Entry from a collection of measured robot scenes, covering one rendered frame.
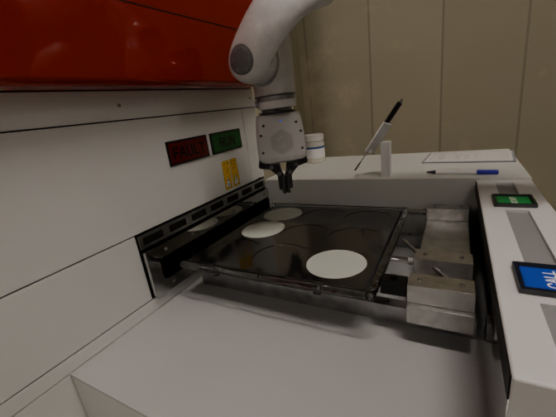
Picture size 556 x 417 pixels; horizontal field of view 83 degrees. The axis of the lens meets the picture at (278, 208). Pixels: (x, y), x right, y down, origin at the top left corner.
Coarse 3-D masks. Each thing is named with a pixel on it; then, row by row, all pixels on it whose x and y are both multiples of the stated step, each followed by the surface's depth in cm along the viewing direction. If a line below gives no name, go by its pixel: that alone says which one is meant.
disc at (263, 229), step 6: (264, 222) 76; (270, 222) 76; (276, 222) 75; (246, 228) 74; (252, 228) 73; (258, 228) 72; (264, 228) 72; (270, 228) 71; (276, 228) 71; (282, 228) 70; (246, 234) 70; (252, 234) 70; (258, 234) 69; (264, 234) 69; (270, 234) 68
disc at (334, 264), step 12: (324, 252) 57; (336, 252) 56; (348, 252) 55; (312, 264) 53; (324, 264) 53; (336, 264) 52; (348, 264) 51; (360, 264) 51; (324, 276) 49; (336, 276) 48; (348, 276) 48
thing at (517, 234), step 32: (480, 192) 59; (512, 192) 58; (512, 224) 45; (544, 224) 43; (512, 256) 36; (544, 256) 36; (512, 288) 31; (512, 320) 27; (544, 320) 26; (512, 352) 23; (544, 352) 23; (512, 384) 22; (544, 384) 21; (512, 416) 22; (544, 416) 21
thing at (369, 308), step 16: (208, 272) 66; (240, 288) 63; (256, 288) 60; (272, 288) 58; (288, 288) 57; (320, 304) 54; (336, 304) 53; (352, 304) 51; (368, 304) 50; (384, 304) 48; (400, 304) 48; (400, 320) 48; (464, 336) 44
